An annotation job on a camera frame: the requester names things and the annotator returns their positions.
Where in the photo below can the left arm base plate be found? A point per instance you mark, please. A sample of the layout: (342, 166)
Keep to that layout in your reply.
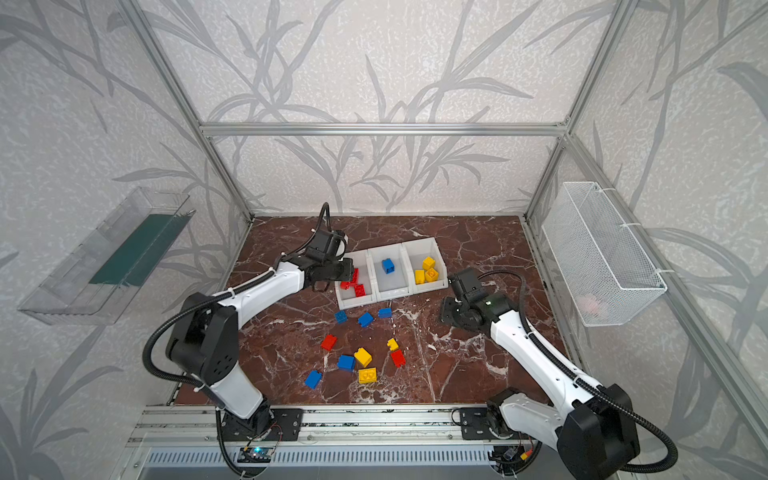
(274, 424)

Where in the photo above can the left white sorting bin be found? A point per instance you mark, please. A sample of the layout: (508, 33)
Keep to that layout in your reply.
(346, 298)

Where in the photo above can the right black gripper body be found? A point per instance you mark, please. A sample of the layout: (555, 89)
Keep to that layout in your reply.
(455, 311)

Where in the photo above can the controller board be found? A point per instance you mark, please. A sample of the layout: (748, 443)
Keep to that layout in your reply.
(256, 455)
(509, 459)

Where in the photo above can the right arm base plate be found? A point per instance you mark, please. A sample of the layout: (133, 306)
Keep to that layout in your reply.
(478, 423)

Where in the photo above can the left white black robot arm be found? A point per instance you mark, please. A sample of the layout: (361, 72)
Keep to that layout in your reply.
(199, 346)

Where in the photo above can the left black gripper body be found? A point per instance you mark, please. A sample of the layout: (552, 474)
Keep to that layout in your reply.
(339, 270)

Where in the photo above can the aluminium front rail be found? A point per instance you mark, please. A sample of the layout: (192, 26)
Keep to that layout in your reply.
(322, 425)

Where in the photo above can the clear plastic wall tray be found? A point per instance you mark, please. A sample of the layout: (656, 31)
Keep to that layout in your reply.
(96, 282)

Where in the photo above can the right controller board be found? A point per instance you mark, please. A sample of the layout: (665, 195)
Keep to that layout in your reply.
(509, 459)

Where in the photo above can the left controller board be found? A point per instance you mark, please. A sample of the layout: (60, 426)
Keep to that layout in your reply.
(256, 455)

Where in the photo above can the white wire mesh basket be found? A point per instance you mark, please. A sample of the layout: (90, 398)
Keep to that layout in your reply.
(608, 274)

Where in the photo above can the yellow lego front flat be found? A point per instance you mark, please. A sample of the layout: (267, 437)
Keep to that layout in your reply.
(367, 375)

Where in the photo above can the right white sorting bin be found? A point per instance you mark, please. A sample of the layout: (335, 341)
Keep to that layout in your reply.
(416, 251)

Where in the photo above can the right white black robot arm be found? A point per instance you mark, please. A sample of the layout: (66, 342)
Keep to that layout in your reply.
(593, 428)

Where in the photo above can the blue lego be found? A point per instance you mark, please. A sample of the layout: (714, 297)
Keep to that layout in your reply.
(346, 363)
(340, 316)
(365, 320)
(313, 379)
(388, 266)
(384, 312)

